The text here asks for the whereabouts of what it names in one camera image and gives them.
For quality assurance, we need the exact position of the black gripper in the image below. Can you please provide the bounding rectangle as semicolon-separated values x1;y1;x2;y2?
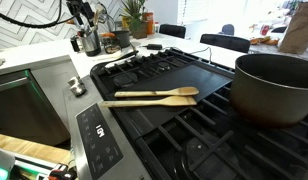
66;0;95;28

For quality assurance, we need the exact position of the steel cutlery holder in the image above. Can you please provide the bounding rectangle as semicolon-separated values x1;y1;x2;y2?
80;28;103;57

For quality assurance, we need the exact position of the black spatula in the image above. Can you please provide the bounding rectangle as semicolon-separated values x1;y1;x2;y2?
93;49;140;74

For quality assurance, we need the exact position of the black power adapter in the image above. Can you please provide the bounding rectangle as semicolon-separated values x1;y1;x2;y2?
146;43;164;51

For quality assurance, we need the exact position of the black chair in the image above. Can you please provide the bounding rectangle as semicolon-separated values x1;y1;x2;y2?
159;23;187;40
199;33;252;54

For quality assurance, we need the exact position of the black stove display panel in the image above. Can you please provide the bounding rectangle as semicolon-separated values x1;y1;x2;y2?
75;102;124;180

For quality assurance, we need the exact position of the dark cooking pot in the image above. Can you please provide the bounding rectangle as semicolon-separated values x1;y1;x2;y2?
229;53;308;129

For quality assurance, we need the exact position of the black griddle plate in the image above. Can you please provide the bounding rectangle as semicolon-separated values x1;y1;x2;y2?
125;63;234;103

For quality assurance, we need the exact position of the brown plant pot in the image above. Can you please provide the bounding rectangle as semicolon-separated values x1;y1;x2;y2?
128;19;149;40

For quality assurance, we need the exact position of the wooden spoon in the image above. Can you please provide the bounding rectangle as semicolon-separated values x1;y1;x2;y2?
113;86;200;99
99;95;198;109

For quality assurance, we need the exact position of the steel gas stove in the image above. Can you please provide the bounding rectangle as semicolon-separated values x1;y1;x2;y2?
62;47;308;180

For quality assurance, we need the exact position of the steel dishwasher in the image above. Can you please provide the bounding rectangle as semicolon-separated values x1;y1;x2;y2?
0;69;72;147

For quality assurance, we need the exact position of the brown paper bag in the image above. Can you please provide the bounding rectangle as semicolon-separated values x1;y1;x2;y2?
277;1;308;55

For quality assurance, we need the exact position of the thin black cable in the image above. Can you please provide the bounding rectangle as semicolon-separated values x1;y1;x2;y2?
140;43;213;64

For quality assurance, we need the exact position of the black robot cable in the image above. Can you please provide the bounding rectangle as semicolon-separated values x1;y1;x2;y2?
0;0;80;30

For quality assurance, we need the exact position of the wooden table top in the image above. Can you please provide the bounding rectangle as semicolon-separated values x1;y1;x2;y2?
0;132;72;166

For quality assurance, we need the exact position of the orange bottle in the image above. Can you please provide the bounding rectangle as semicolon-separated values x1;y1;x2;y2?
143;12;155;36

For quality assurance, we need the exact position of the steel stove knob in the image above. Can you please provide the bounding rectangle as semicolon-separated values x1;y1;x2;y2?
67;76;87;98

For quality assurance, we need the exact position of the blue chair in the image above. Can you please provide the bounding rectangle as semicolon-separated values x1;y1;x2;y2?
221;23;236;36

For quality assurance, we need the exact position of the light wooden spatula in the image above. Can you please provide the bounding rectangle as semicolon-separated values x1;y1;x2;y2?
92;7;102;30

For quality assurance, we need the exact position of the green potted plant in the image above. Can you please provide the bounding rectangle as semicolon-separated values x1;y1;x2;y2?
119;0;149;24

